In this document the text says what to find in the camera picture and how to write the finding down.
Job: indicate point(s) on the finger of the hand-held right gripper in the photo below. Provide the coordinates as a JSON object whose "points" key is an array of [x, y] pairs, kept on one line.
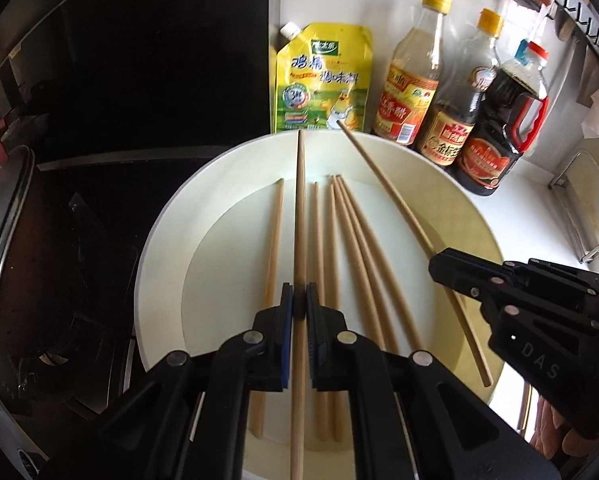
{"points": [[459, 272], [564, 285]]}

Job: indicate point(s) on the clear vinegar bottle yellow cap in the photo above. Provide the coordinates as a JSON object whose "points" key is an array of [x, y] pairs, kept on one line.
{"points": [[404, 100]]}

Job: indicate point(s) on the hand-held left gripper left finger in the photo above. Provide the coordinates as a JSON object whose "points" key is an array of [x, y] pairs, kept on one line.
{"points": [[285, 340]]}

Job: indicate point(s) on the white plastic basin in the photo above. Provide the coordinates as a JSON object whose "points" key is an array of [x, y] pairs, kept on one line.
{"points": [[219, 260]]}

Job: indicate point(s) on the glass soy sauce bottle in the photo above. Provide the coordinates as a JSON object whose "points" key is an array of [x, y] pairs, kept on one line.
{"points": [[449, 135]]}

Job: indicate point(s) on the yellow seasoning pouch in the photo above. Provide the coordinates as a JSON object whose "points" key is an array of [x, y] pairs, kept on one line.
{"points": [[319, 85]]}

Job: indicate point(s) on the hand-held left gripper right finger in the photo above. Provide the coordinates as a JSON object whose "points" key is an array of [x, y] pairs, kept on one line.
{"points": [[315, 350]]}

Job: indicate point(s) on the black glass cooktop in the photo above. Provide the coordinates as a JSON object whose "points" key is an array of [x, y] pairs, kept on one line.
{"points": [[129, 60]]}

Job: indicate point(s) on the dark soy sauce jug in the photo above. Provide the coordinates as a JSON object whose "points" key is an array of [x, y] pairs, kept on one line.
{"points": [[484, 160]]}

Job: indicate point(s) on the black wall hook rail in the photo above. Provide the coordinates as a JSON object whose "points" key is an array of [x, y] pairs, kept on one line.
{"points": [[579, 15]]}

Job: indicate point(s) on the person's right hand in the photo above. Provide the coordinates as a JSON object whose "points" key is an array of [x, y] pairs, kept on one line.
{"points": [[574, 442]]}

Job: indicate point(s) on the metal rack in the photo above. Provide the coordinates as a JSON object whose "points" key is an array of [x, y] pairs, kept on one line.
{"points": [[590, 256]]}

